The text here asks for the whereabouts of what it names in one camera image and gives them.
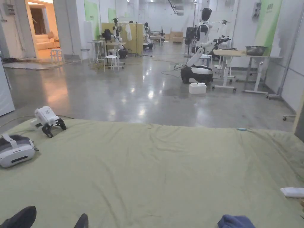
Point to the tall white and black wheeled robot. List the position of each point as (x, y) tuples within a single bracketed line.
[(203, 71)]

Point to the small teal object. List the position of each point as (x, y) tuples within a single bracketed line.
[(242, 129)]

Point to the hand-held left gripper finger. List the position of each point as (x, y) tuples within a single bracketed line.
[(83, 222), (21, 217)]

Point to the clothes rack with white garment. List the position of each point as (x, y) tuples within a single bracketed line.
[(128, 32)]

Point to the small white and black robot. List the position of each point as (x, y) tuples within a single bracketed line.
[(147, 35)]

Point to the white foam block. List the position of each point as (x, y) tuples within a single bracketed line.
[(197, 88)]

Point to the white and grey headset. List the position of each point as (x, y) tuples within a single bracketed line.
[(16, 152)]

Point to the spare white hand-held gripper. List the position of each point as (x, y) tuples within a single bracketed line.
[(46, 114)]

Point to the white sofa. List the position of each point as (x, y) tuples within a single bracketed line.
[(45, 41)]

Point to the stack of brown cartons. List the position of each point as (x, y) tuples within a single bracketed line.
[(177, 36)]

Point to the dark blue garment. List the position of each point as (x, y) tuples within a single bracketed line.
[(235, 222)]

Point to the bed with pale green sheet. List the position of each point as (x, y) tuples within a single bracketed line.
[(147, 171)]

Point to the white robot with black arms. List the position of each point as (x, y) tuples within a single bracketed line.
[(116, 35)]

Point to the white flat box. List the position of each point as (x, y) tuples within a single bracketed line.
[(293, 192)]

